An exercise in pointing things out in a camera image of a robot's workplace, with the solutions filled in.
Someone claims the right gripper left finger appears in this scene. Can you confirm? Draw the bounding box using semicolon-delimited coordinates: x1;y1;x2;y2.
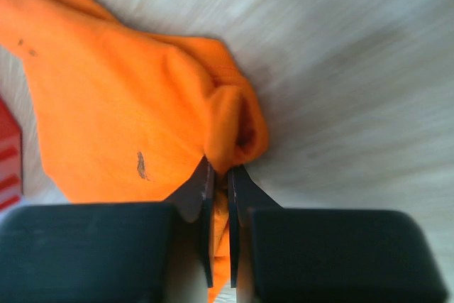
1;159;216;302

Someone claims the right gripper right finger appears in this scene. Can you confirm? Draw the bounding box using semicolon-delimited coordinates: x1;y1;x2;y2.
228;166;448;302

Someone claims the orange t shirt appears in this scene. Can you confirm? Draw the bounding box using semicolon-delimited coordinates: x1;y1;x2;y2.
1;0;269;302

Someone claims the red plastic bin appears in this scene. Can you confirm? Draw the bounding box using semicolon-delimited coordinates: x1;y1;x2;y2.
0;99;23;213

